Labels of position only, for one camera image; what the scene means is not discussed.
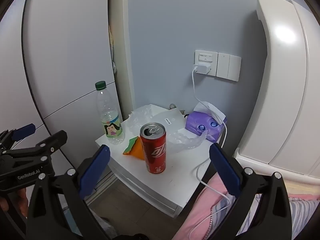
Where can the person's left hand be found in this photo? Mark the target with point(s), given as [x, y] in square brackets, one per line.
[21, 201]

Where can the clear plastic trash bag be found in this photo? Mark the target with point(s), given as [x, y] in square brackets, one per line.
[101, 224]

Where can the white wall socket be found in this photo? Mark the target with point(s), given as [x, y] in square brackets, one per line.
[206, 56]

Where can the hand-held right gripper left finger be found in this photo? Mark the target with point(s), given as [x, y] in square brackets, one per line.
[95, 171]

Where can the clear plastic bottle green cap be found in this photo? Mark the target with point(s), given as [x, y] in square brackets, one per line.
[110, 120]

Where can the purple tissue pack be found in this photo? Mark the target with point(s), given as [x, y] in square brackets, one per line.
[200, 125]

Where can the white wardrobe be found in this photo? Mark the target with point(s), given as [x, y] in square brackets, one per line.
[62, 55]

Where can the white nightstand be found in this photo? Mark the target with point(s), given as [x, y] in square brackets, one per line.
[180, 180]

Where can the white bed headboard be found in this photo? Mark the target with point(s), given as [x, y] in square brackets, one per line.
[282, 92]

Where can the white charger plug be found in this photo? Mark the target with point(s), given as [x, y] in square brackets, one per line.
[202, 69]

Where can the white light switch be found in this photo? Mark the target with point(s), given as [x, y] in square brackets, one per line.
[228, 66]

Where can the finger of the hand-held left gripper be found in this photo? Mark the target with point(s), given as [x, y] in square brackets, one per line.
[23, 131]
[53, 140]

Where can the white paper sheet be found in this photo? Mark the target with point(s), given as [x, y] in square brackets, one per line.
[170, 120]

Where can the orange snack packet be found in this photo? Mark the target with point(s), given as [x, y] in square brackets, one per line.
[137, 151]

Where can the clear plastic wrap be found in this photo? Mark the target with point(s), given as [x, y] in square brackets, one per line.
[186, 142]
[140, 117]

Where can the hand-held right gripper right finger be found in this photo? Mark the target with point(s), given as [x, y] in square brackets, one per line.
[225, 171]

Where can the pink blanket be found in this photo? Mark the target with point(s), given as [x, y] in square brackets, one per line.
[207, 205]

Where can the red soda can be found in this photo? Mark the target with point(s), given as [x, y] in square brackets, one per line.
[155, 152]

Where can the striped cloth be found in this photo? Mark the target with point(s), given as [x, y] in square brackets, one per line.
[302, 212]

